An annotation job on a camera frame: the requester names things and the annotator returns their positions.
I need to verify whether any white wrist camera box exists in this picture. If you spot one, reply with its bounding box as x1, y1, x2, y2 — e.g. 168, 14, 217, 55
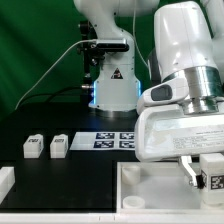
137, 77, 189, 114

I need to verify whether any green backdrop curtain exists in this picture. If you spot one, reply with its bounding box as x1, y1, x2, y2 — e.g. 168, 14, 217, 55
0, 0, 167, 120

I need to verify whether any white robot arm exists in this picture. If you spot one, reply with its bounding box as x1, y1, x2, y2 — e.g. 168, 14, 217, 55
90, 1, 224, 187

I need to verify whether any white front table edge strip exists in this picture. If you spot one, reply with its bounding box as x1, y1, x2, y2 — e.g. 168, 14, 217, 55
0, 213, 224, 224

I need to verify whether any white camera cable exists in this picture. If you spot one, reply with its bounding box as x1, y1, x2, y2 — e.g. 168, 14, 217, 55
14, 39, 98, 111

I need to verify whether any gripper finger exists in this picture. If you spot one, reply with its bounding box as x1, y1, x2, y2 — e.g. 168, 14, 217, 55
178, 156, 202, 189

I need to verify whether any black cable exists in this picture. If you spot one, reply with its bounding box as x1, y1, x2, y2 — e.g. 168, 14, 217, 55
16, 86, 84, 110

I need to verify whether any white left obstacle block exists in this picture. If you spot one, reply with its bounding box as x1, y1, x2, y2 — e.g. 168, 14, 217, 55
0, 167, 15, 204

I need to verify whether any white sheet with markers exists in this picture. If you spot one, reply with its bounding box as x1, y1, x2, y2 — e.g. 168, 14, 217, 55
70, 132, 135, 150

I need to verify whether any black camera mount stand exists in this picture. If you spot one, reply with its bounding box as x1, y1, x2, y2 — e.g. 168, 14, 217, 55
77, 20, 129, 104

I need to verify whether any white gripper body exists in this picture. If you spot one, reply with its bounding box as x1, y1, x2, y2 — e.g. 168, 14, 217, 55
135, 105, 224, 162

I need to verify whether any white square table top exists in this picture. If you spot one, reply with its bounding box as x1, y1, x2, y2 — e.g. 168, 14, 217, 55
116, 162, 224, 214

